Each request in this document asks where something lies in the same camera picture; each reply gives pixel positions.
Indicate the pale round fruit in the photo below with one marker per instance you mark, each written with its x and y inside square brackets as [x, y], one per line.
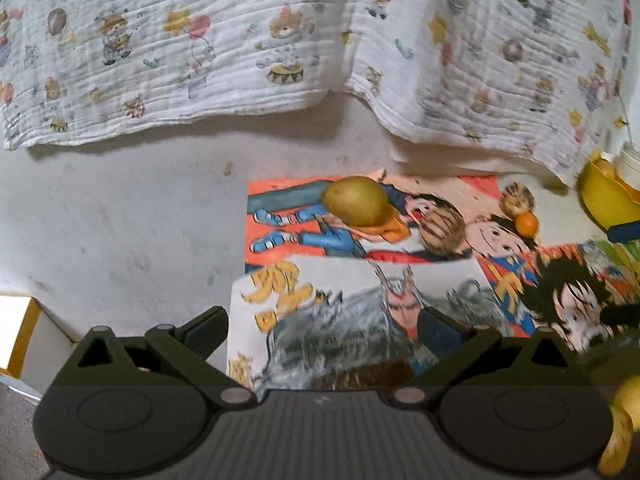
[606, 167]

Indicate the white and orange jar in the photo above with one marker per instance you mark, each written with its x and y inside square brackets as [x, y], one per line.
[631, 165]

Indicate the white box with yellow edge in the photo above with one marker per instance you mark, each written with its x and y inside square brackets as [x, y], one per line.
[20, 340]

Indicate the yellow plastic bowl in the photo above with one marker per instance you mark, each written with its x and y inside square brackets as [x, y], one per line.
[600, 200]

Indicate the green pear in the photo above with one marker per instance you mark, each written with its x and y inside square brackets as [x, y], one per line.
[356, 201]

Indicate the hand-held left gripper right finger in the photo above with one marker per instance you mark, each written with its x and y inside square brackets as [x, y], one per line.
[440, 332]

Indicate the striped pepino melon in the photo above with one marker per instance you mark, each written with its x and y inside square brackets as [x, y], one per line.
[517, 197]

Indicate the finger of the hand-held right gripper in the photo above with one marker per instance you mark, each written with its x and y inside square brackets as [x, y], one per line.
[622, 316]
[625, 232]

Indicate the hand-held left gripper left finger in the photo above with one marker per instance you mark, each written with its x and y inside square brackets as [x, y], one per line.
[206, 327]

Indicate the orange tangerine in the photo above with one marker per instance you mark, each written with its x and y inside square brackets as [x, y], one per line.
[526, 225]

